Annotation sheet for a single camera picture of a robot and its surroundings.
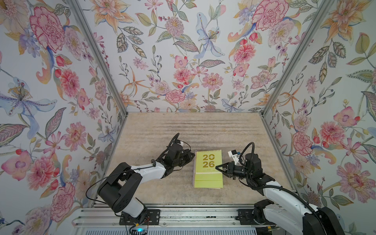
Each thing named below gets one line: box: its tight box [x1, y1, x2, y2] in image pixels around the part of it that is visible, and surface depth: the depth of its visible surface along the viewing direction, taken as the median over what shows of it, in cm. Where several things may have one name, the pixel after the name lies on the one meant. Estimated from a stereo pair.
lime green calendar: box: [192, 149, 224, 189], surface depth 82 cm
